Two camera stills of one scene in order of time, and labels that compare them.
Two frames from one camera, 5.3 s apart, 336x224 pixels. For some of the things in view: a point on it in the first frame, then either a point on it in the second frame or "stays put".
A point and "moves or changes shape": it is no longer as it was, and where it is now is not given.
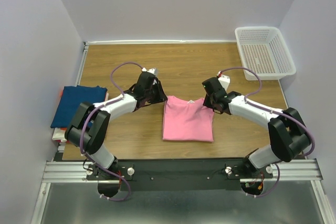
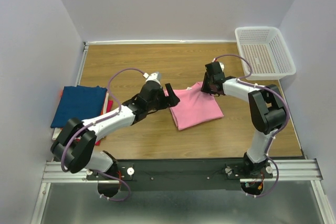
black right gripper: [207, 102] → [203, 88]
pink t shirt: [185, 119] moves or changes shape
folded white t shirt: [59, 135] stays put
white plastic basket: [263, 49] stays put
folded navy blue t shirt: [72, 97] stays put
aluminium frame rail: [307, 170] stays put
